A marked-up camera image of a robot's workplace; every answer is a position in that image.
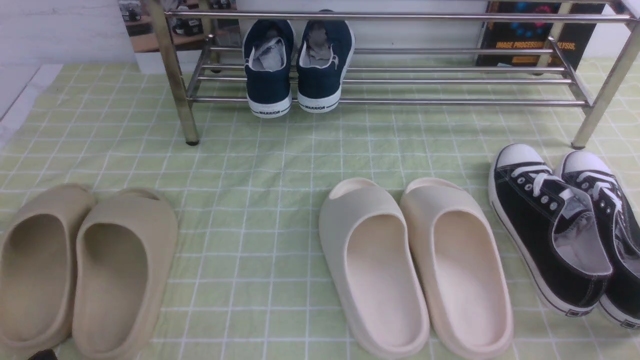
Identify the black canvas sneaker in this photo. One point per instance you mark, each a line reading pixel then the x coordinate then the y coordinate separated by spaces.
pixel 553 225
pixel 618 230

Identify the metal shoe rack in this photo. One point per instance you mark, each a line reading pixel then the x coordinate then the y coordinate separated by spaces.
pixel 552 67

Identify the left cream foam slide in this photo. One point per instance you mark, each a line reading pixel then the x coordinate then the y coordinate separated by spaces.
pixel 364 238

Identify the cream foam slide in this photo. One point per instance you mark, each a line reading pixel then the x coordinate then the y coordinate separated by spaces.
pixel 364 238
pixel 461 273

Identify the green checkered floor cloth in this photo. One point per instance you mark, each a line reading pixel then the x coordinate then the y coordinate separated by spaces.
pixel 249 280

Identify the right navy blue sneaker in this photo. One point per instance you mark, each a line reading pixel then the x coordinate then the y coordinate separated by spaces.
pixel 323 59

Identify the navy blue sneaker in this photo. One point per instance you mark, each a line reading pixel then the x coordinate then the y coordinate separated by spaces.
pixel 267 50
pixel 323 59

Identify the left navy blue sneaker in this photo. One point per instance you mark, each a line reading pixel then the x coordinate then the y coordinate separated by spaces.
pixel 267 50

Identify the right cream foam slide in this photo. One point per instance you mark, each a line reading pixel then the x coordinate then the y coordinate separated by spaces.
pixel 461 273

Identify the photo poster on left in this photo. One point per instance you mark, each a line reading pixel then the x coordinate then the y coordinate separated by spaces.
pixel 188 34

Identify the right tan foam slide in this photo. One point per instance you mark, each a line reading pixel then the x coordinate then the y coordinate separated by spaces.
pixel 125 249

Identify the tan foam slide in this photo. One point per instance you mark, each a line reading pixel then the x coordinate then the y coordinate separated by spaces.
pixel 125 249
pixel 39 268

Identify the dark poster with orange text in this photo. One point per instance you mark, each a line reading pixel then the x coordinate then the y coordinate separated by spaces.
pixel 572 39

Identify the left tan foam slide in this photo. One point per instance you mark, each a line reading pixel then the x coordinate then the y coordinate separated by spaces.
pixel 39 268

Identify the black object at bottom edge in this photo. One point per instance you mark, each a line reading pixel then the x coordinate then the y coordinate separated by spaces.
pixel 47 354

